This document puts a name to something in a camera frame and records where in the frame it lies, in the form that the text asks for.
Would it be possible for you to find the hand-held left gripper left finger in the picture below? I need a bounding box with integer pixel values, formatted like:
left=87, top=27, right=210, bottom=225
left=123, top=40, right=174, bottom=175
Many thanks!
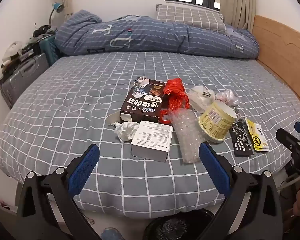
left=16, top=144, right=100, bottom=240

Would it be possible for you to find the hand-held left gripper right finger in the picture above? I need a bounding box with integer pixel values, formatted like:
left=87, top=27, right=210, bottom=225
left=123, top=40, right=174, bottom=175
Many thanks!
left=199, top=141, right=283, bottom=240

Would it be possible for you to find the yellow and white packet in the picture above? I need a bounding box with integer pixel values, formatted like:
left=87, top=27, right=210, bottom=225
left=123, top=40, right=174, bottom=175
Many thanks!
left=245, top=119, right=269, bottom=152

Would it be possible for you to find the black printed packet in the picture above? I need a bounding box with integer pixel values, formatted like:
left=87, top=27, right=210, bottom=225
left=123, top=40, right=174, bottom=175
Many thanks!
left=229, top=119, right=254, bottom=157

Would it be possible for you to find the clear bubble wrap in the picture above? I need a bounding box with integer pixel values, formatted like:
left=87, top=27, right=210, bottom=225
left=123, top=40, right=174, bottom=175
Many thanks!
left=167, top=110, right=205, bottom=164

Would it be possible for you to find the yellow paper cup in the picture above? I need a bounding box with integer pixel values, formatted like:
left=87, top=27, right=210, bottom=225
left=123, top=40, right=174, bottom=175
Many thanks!
left=198, top=99, right=237, bottom=143

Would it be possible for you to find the white tissue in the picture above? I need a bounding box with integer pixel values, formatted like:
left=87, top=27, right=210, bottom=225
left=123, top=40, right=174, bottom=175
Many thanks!
left=114, top=121, right=140, bottom=143

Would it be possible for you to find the small white cardboard box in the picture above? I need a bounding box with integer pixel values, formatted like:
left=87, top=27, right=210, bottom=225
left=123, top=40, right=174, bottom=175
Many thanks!
left=130, top=120, right=174, bottom=162

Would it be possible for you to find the clear plastic bag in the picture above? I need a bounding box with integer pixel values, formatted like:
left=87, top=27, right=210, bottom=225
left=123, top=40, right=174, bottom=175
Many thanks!
left=188, top=85, right=217, bottom=113

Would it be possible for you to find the pinkish white plastic bag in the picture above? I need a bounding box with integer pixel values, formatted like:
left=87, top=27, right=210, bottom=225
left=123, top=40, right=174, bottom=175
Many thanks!
left=215, top=90, right=239, bottom=107

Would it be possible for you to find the trash bin with black liner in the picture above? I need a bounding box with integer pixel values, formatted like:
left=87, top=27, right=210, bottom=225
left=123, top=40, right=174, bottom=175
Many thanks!
left=143, top=209, right=215, bottom=240

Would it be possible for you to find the red plastic bag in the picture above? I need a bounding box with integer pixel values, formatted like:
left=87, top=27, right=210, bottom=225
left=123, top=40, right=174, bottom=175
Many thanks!
left=160, top=78, right=190, bottom=125

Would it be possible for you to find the brown cookie box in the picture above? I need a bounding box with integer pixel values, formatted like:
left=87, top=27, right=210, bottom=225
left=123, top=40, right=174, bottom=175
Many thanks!
left=107, top=77, right=169, bottom=125

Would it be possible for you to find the bed with grey checked sheet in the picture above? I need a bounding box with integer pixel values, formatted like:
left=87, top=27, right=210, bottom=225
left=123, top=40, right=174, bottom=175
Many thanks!
left=0, top=51, right=300, bottom=212

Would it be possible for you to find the blue shoe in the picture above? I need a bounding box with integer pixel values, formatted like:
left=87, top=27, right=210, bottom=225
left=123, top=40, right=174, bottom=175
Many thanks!
left=100, top=227, right=127, bottom=240

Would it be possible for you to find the wooden headboard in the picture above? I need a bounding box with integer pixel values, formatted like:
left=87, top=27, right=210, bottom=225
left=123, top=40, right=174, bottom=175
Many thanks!
left=251, top=14, right=300, bottom=133

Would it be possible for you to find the grey suitcase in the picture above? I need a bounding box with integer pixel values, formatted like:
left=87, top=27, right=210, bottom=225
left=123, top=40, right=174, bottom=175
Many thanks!
left=0, top=53, right=50, bottom=109

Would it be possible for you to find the teal suitcase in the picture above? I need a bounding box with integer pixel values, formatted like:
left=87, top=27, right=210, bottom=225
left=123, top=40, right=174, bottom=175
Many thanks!
left=39, top=34, right=60, bottom=67

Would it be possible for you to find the white plastic object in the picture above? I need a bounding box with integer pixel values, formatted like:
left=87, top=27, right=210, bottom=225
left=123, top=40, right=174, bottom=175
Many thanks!
left=2, top=41, right=23, bottom=63

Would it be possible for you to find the wide beige curtain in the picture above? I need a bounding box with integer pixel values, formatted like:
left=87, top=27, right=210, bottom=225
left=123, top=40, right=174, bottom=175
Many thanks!
left=219, top=0, right=256, bottom=29

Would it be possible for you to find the blue checked duvet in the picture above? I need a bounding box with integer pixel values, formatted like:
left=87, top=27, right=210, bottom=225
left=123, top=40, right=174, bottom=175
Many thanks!
left=54, top=9, right=260, bottom=60

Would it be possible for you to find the dark clutter pile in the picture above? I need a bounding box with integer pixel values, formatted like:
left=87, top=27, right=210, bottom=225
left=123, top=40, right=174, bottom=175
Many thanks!
left=32, top=25, right=57, bottom=38

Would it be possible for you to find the grey checked pillow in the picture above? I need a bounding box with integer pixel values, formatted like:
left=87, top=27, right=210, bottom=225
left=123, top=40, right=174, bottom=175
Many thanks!
left=155, top=4, right=227, bottom=33

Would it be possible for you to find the blue desk lamp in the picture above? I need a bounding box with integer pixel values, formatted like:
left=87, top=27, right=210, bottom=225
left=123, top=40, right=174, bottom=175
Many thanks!
left=48, top=2, right=64, bottom=28

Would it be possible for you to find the white cable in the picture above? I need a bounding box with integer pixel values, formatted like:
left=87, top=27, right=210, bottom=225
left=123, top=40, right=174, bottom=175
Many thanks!
left=277, top=177, right=298, bottom=190

